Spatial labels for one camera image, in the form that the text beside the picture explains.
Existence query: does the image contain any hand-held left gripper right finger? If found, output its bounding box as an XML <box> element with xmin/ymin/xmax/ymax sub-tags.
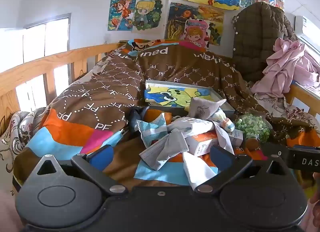
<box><xmin>194</xmin><ymin>144</ymin><xmax>292</xmax><ymax>194</ymax></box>

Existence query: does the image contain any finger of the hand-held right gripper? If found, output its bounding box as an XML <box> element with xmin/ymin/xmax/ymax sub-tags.
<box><xmin>262</xmin><ymin>143</ymin><xmax>290</xmax><ymax>166</ymax></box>

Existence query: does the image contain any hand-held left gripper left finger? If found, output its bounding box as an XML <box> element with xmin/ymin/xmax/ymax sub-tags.
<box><xmin>32</xmin><ymin>144</ymin><xmax>129</xmax><ymax>197</ymax></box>

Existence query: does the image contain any striped pastel sock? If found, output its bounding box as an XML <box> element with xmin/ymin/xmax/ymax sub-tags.
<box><xmin>212</xmin><ymin>110</ymin><xmax>236</xmax><ymax>132</ymax></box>

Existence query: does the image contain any dark blue sock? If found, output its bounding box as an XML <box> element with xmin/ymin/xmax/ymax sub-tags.
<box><xmin>129</xmin><ymin>107</ymin><xmax>150</xmax><ymax>133</ymax></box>

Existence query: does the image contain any beige printed sock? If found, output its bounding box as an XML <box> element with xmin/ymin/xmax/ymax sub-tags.
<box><xmin>189</xmin><ymin>97</ymin><xmax>227</xmax><ymax>122</ymax></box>

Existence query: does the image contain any blue white mask packet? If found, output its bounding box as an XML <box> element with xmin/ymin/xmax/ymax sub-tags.
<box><xmin>137</xmin><ymin>113</ymin><xmax>167</xmax><ymax>147</ymax></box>

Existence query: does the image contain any person's right hand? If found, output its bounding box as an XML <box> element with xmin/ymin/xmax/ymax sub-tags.
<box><xmin>304</xmin><ymin>172</ymin><xmax>320</xmax><ymax>232</ymax></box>

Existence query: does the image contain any white paper leaflet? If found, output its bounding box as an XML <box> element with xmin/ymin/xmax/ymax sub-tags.
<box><xmin>215</xmin><ymin>122</ymin><xmax>235</xmax><ymax>155</ymax></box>

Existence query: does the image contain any orange and white box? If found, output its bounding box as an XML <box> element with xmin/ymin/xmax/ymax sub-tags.
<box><xmin>186</xmin><ymin>131</ymin><xmax>225</xmax><ymax>157</ymax></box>

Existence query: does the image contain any white and blue box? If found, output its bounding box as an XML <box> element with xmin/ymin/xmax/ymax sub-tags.
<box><xmin>229</xmin><ymin>129</ymin><xmax>244</xmax><ymax>147</ymax></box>

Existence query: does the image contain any glass jar of green stars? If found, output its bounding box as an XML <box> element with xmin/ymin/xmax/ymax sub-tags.
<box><xmin>235</xmin><ymin>113</ymin><xmax>273</xmax><ymax>150</ymax></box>

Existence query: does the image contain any brown printed blanket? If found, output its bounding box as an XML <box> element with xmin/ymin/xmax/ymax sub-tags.
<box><xmin>12</xmin><ymin>38</ymin><xmax>320</xmax><ymax>192</ymax></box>

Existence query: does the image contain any cartoon frog picture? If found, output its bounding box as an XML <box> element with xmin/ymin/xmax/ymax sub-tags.
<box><xmin>145</xmin><ymin>84</ymin><xmax>218</xmax><ymax>111</ymax></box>

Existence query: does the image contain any pink garment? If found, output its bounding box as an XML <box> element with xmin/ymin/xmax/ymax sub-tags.
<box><xmin>251</xmin><ymin>38</ymin><xmax>320</xmax><ymax>96</ymax></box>

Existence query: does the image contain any floral bedsheet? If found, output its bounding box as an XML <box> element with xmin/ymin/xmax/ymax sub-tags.
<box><xmin>0</xmin><ymin>92</ymin><xmax>315</xmax><ymax>197</ymax></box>

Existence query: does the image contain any brown quilted jacket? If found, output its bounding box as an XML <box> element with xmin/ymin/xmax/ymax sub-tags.
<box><xmin>231</xmin><ymin>3</ymin><xmax>299</xmax><ymax>83</ymax></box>

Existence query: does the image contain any white air conditioner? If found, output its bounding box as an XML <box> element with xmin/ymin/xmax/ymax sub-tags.
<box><xmin>294</xmin><ymin>15</ymin><xmax>320</xmax><ymax>53</ymax></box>

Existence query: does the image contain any window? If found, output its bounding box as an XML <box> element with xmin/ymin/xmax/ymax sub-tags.
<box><xmin>0</xmin><ymin>13</ymin><xmax>71</xmax><ymax>113</ymax></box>

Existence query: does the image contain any wooden bed rail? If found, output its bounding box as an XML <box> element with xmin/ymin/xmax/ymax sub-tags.
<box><xmin>0</xmin><ymin>43</ymin><xmax>119</xmax><ymax>122</ymax></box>
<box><xmin>285</xmin><ymin>82</ymin><xmax>320</xmax><ymax>117</ymax></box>

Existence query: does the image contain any pink blond figure wall poster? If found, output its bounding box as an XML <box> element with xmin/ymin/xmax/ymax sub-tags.
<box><xmin>184</xmin><ymin>18</ymin><xmax>211</xmax><ymax>49</ymax></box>

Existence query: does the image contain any orange-haired girl wall poster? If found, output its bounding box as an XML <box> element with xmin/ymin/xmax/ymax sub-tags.
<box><xmin>108</xmin><ymin>0</ymin><xmax>137</xmax><ymax>31</ymax></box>

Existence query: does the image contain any orange and dark wall poster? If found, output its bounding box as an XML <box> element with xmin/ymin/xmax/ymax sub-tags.
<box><xmin>166</xmin><ymin>2</ymin><xmax>225</xmax><ymax>46</ymax></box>

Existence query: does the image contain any blond figure green wall poster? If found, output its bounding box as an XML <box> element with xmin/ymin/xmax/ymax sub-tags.
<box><xmin>132</xmin><ymin>0</ymin><xmax>166</xmax><ymax>33</ymax></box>

